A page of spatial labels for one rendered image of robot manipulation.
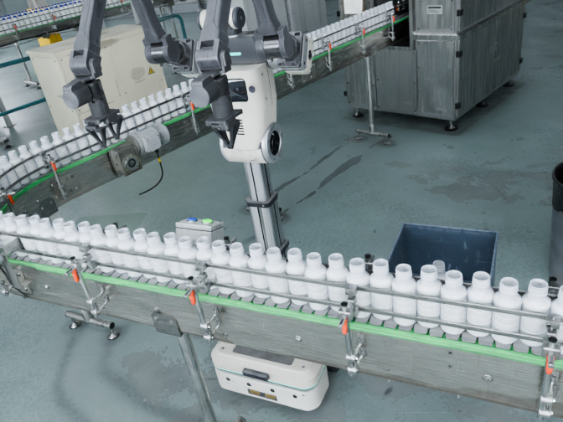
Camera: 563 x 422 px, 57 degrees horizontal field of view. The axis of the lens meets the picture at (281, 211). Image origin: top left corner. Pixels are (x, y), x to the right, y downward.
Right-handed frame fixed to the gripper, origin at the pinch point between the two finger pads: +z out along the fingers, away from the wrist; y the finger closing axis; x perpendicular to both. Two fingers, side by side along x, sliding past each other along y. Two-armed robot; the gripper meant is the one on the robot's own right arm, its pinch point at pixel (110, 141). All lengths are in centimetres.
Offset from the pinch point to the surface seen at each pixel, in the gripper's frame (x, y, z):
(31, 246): -35, 18, 34
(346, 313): 85, 27, 31
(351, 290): 85, 21, 28
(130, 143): -73, -83, 40
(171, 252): 27.8, 17.4, 27.5
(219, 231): 32.6, -1.5, 31.5
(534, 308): 126, 18, 27
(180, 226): 20.8, 2.4, 28.5
